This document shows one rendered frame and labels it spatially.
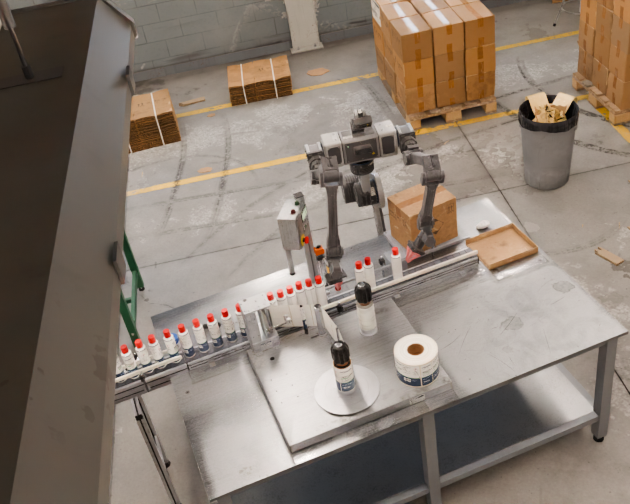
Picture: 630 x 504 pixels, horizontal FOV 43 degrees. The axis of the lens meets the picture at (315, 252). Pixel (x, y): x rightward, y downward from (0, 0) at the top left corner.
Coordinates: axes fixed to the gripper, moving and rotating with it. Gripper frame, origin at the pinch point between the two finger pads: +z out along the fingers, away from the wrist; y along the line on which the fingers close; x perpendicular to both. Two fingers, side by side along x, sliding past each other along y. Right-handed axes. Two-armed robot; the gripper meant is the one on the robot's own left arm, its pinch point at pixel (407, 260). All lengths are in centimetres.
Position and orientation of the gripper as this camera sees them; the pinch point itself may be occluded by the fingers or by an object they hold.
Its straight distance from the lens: 430.4
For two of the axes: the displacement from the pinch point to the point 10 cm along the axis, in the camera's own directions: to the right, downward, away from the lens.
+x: 8.0, 2.6, 5.4
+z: -4.9, 8.0, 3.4
